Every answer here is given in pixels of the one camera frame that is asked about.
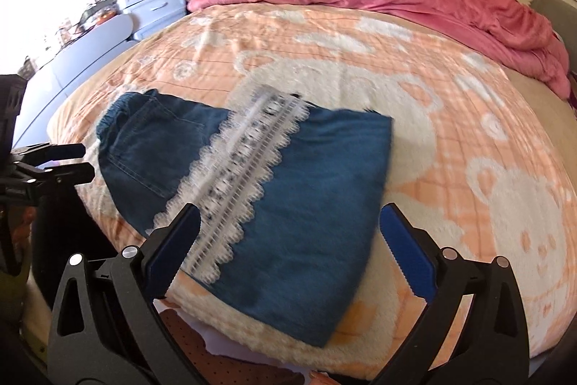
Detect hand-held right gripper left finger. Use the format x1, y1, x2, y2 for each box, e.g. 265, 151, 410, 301
47, 204, 202, 385

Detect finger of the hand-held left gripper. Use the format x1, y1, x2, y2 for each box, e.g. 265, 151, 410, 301
0, 162, 96, 198
9, 143, 87, 170

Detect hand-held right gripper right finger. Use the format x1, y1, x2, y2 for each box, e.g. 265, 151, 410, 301
373, 204, 531, 385

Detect denim pants with lace trim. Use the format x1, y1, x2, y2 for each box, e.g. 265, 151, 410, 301
96, 85, 394, 349

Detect person's left hand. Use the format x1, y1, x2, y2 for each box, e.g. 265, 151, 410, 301
16, 205, 39, 244

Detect pale grey rounded bench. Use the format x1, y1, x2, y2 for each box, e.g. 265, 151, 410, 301
13, 13, 136, 148

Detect peach bear print blanket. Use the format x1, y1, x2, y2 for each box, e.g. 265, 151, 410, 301
47, 1, 575, 381

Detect grey quilted headboard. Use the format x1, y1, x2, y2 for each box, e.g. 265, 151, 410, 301
527, 0, 577, 72

